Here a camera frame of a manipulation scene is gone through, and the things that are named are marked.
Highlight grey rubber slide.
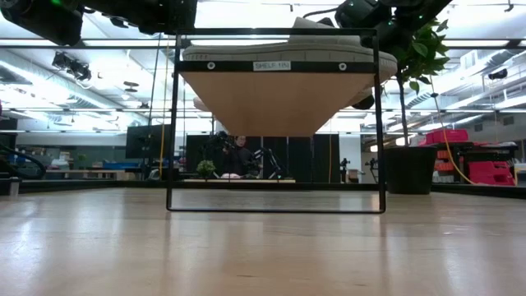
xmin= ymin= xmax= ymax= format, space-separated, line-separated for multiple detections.
xmin=182 ymin=16 xmax=399 ymax=83

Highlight black ceiling spotlight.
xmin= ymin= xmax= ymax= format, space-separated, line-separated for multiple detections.
xmin=51 ymin=51 xmax=92 ymax=82

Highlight black monitor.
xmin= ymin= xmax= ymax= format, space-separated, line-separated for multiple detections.
xmin=125 ymin=124 xmax=174 ymax=160

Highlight small green potted plant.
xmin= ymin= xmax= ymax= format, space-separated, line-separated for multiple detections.
xmin=196 ymin=159 xmax=217 ymax=178

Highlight black room partition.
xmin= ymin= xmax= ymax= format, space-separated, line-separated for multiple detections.
xmin=185 ymin=133 xmax=340 ymax=184

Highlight person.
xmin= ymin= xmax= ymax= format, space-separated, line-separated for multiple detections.
xmin=224 ymin=135 xmax=259 ymax=178

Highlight green plant in black pot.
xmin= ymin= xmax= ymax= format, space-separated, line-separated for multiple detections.
xmin=384 ymin=18 xmax=451 ymax=195

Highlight background wooden table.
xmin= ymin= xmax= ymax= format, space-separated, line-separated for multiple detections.
xmin=182 ymin=178 xmax=296 ymax=184

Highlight red utility cart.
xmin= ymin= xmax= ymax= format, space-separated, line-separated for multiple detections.
xmin=425 ymin=129 xmax=519 ymax=187

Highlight wooden shelf black metal frame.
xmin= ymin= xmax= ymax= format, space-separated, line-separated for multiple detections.
xmin=166 ymin=27 xmax=387 ymax=214

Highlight curved yellow cable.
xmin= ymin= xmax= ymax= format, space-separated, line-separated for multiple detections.
xmin=430 ymin=92 xmax=478 ymax=186

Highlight thick black cable loop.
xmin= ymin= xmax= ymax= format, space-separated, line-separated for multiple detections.
xmin=0 ymin=143 xmax=48 ymax=183

